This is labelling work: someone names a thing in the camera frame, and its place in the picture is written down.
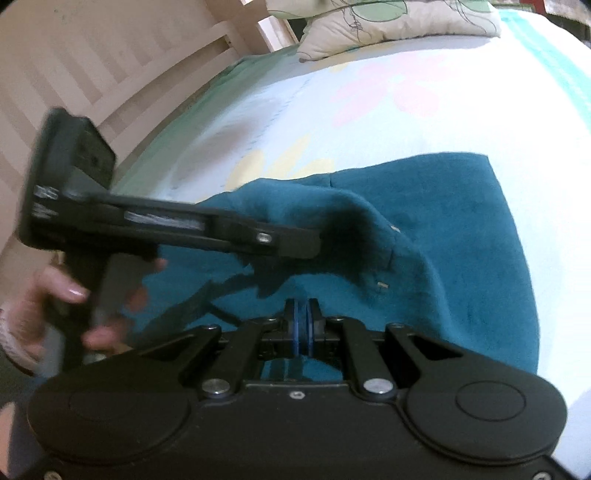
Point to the person's left hand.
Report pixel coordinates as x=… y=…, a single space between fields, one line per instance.
x=27 y=318

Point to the white wooden bed rail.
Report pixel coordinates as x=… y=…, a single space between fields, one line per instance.
x=115 y=55

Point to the teal pants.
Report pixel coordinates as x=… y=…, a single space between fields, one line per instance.
x=461 y=254

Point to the pastel patterned bed sheet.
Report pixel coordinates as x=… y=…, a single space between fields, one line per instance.
x=415 y=106

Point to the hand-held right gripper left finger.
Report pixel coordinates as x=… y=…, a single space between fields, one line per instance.
x=295 y=330

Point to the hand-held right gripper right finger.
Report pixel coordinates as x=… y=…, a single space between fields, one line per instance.
x=313 y=330

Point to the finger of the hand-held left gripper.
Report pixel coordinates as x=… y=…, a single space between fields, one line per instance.
x=286 y=242

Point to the floral print pillow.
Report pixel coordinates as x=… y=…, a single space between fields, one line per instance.
x=392 y=23

